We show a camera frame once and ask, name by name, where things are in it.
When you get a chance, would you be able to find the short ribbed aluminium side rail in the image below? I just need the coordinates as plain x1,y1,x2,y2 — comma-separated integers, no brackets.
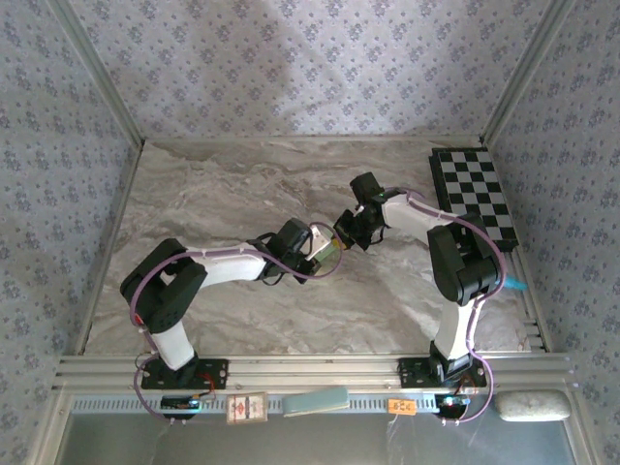
506,249,553,354

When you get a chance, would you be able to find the slotted grey cable duct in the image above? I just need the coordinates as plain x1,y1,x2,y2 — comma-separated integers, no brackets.
72,392,490,416

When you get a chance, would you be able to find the orange tag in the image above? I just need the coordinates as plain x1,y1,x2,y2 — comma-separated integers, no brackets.
387,397,418,417

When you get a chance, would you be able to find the thin aluminium side rail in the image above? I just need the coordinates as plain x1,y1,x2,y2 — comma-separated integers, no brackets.
75,139,146,357

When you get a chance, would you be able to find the black and grey chessboard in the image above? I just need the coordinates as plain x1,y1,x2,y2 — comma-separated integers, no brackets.
428,146,520,254

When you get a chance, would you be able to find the grey stone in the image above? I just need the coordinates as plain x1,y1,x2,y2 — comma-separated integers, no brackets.
493,389,573,422

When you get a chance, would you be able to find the aluminium corner post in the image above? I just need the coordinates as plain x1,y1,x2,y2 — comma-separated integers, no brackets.
480,0,580,146
46,0,147,146

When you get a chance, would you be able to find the light green paper sheet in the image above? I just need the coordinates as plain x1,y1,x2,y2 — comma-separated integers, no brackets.
314,235,343,272

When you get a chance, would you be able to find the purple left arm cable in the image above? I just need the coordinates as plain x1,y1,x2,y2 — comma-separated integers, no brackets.
131,221,346,426

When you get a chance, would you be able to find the long aluminium frame rail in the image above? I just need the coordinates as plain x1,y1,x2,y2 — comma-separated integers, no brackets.
51,355,578,394

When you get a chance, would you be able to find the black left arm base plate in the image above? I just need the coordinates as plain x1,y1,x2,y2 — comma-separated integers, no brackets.
140,357,230,391

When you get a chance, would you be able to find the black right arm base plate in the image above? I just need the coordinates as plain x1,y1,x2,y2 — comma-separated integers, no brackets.
396,356,488,388

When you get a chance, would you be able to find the teal grey block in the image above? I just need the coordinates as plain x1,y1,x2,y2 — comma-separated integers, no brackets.
282,386,351,419

